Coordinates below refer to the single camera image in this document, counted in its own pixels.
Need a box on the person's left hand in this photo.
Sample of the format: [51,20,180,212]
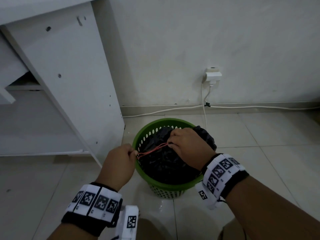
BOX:
[95,143,138,192]

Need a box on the green plastic waste basket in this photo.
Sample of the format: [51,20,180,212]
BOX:
[132,118,204,200]

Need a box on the white wooden desk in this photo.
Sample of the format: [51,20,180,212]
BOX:
[0,0,125,168]

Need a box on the white power cable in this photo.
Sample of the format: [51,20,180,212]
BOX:
[122,82,215,130]
[206,105,320,111]

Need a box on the red drawstring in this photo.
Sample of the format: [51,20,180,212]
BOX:
[137,142,170,158]

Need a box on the white wall power adapter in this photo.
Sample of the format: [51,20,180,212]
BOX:
[202,72,222,86]

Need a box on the person's right hand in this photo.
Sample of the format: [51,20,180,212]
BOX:
[167,127,217,171]

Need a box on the person's left forearm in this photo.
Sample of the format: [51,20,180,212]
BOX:
[47,223,98,240]

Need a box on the person's right forearm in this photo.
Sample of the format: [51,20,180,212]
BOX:
[225,175,320,240]

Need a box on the black garbage bag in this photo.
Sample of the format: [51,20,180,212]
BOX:
[138,125,217,185]

